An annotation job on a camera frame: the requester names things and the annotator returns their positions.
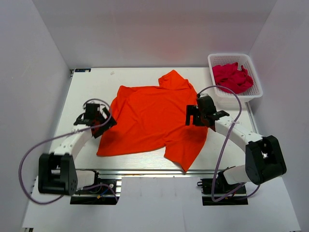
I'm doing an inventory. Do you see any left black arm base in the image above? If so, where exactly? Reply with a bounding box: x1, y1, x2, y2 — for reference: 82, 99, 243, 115
70, 172, 121, 205

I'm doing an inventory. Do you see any white plastic basket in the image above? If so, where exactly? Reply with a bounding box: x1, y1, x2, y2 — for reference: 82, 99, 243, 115
208, 53, 263, 106

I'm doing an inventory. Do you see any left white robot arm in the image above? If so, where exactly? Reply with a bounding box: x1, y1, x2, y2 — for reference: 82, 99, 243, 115
38, 103, 116, 196

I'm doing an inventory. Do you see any orange t shirt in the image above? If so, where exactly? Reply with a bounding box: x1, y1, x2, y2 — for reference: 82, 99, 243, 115
97, 70, 208, 172

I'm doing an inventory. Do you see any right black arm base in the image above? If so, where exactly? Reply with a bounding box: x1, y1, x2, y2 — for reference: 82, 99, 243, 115
197, 178, 246, 195

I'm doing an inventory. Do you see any blue label sticker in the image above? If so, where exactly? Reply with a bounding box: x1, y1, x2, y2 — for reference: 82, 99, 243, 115
74, 68, 91, 73

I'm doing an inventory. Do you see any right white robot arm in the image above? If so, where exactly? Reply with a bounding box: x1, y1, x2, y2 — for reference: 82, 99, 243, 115
185, 96, 287, 193

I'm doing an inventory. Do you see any magenta t shirt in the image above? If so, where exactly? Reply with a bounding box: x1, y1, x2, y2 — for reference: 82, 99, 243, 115
212, 62, 253, 94

